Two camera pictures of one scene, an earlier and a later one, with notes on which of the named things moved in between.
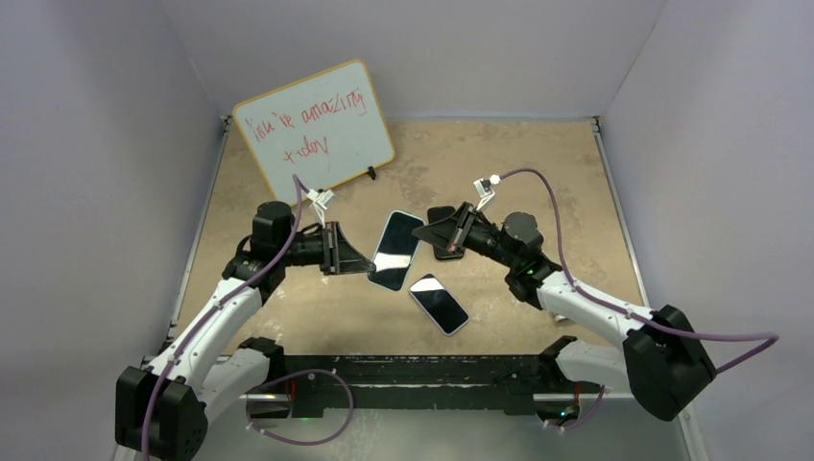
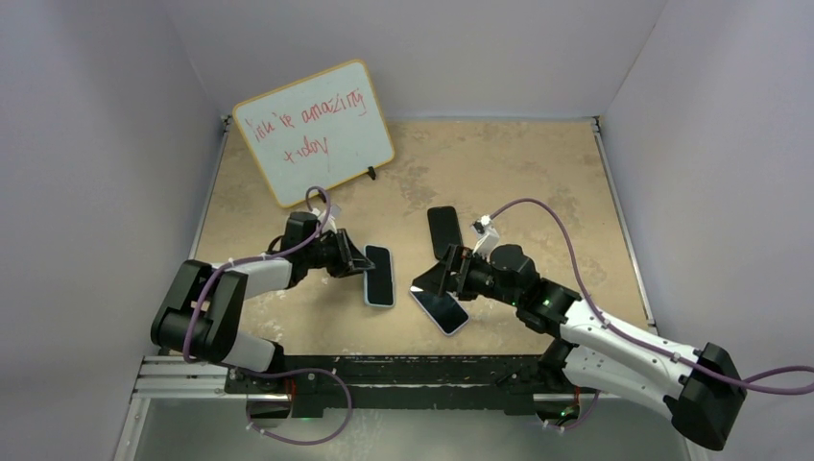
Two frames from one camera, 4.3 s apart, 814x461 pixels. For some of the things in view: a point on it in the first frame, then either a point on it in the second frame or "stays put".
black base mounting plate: [497, 383] stays put
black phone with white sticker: [395, 251] -> [379, 283]
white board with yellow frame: [325, 129] stays put
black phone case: [435, 213] stays put
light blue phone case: [396, 249] -> [379, 281]
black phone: [439, 303] stays put
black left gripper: [337, 255] stays put
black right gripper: [453, 231] -> [464, 262]
